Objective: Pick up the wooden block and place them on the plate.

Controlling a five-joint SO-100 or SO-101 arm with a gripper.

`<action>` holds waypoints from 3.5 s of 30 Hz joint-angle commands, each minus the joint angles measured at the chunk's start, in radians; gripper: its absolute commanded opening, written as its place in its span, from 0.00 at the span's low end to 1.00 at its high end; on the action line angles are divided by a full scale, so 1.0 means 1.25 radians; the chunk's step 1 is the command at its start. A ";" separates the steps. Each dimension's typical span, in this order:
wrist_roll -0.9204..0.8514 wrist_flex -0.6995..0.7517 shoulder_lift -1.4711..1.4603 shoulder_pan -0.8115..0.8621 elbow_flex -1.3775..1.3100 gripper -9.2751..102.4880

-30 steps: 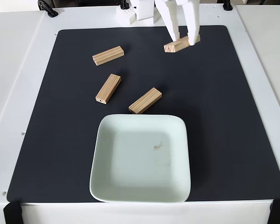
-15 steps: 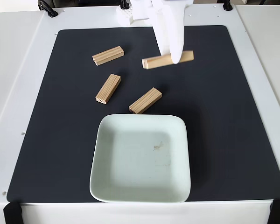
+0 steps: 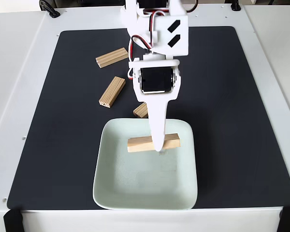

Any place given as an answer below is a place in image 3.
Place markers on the grooved wooden block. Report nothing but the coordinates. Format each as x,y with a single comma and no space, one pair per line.
141,111
140,144
112,91
111,58

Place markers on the black table mat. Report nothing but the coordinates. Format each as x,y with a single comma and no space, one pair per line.
62,145

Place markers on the pale green square plate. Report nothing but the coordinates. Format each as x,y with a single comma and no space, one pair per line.
135,181

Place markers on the black table clamp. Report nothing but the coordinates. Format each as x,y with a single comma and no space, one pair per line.
49,9
235,6

